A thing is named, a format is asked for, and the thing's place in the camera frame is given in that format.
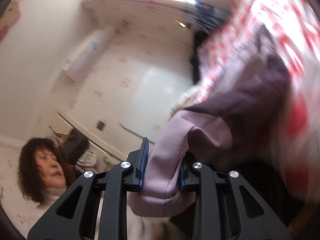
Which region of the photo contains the lilac and purple jacket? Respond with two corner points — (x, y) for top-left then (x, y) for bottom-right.
(126, 23), (298, 240)

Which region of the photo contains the person's head with dark hair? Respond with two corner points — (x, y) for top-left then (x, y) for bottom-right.
(17, 138), (68, 204)

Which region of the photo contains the dark bag on hanger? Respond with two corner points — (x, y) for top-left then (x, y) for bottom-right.
(58, 128), (89, 165)

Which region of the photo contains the cream quilted blanket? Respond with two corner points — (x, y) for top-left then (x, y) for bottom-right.
(168, 85), (201, 121)

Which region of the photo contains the left blue patterned curtain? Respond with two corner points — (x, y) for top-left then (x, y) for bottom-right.
(182, 1), (230, 34)

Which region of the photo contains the red checkered plastic bed cover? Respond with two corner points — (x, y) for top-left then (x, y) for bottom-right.
(195, 0), (320, 185)

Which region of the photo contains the white wall air conditioner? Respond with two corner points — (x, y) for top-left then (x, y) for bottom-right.
(61, 26), (116, 83)

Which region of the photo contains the black garment by wall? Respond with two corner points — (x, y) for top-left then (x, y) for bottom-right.
(189, 30), (210, 85)

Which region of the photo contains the wall power outlet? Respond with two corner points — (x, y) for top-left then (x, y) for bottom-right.
(175, 20), (186, 28)

